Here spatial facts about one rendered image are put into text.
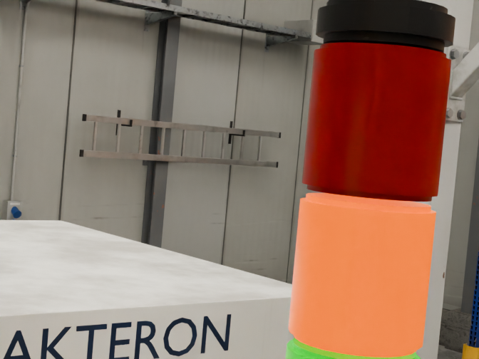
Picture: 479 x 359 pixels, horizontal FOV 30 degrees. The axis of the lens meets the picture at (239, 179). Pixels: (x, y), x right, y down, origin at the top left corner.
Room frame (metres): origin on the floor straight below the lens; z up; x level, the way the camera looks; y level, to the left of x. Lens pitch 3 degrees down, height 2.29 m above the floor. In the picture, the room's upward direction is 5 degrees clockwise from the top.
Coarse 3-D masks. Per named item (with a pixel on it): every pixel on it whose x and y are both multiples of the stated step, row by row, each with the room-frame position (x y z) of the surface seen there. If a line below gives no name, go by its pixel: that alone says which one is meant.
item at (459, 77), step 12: (456, 48) 2.82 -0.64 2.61; (456, 60) 2.82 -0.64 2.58; (468, 60) 2.77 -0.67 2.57; (456, 72) 2.80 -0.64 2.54; (468, 72) 2.76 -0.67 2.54; (456, 84) 2.79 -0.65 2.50; (468, 84) 2.80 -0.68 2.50; (456, 96) 2.83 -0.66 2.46; (456, 108) 2.84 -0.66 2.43; (456, 120) 2.84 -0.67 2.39
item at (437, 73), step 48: (336, 48) 0.31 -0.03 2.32; (384, 48) 0.31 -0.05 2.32; (336, 96) 0.31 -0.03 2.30; (384, 96) 0.31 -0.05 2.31; (432, 96) 0.31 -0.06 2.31; (336, 144) 0.31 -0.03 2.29; (384, 144) 0.30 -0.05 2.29; (432, 144) 0.31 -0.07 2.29; (336, 192) 0.31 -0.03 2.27; (384, 192) 0.31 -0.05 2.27; (432, 192) 0.31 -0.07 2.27
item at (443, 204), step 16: (432, 0) 2.86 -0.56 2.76; (448, 0) 2.81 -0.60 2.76; (464, 0) 2.84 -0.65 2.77; (464, 16) 2.85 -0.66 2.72; (464, 32) 2.85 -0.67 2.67; (464, 48) 2.86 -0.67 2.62; (448, 128) 2.83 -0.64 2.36; (448, 144) 2.84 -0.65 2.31; (448, 160) 2.84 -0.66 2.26; (448, 176) 2.85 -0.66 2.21; (448, 192) 2.85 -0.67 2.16; (432, 208) 2.81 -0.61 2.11; (448, 208) 2.86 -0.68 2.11; (448, 224) 2.86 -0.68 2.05; (448, 240) 2.87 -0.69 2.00; (432, 256) 2.82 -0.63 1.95; (432, 272) 2.83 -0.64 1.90; (432, 288) 2.83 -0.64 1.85; (432, 304) 2.84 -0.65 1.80; (432, 320) 2.84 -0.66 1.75; (432, 336) 2.85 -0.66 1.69; (416, 352) 2.80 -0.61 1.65; (432, 352) 2.85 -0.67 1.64
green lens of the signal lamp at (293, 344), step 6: (294, 342) 0.33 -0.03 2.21; (300, 342) 0.33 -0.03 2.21; (288, 348) 0.33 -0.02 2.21; (294, 348) 0.32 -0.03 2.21; (300, 348) 0.32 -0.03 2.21; (306, 348) 0.32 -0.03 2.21; (312, 348) 0.32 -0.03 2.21; (318, 348) 0.32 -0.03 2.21; (288, 354) 0.33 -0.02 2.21; (294, 354) 0.32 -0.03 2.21; (300, 354) 0.32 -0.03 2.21; (306, 354) 0.32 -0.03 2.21; (312, 354) 0.31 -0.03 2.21; (318, 354) 0.31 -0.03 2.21; (324, 354) 0.31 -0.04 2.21; (330, 354) 0.31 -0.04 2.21; (336, 354) 0.31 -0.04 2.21; (342, 354) 0.32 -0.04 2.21; (414, 354) 0.33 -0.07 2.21
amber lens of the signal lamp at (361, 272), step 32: (320, 224) 0.31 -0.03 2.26; (352, 224) 0.31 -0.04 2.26; (384, 224) 0.31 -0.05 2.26; (416, 224) 0.31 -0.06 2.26; (320, 256) 0.31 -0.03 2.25; (352, 256) 0.31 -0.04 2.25; (384, 256) 0.31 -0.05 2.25; (416, 256) 0.31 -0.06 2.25; (320, 288) 0.31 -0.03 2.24; (352, 288) 0.31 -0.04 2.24; (384, 288) 0.31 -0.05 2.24; (416, 288) 0.31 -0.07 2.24; (320, 320) 0.31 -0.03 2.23; (352, 320) 0.31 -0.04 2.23; (384, 320) 0.31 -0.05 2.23; (416, 320) 0.31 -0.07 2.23; (352, 352) 0.31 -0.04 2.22; (384, 352) 0.31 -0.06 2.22
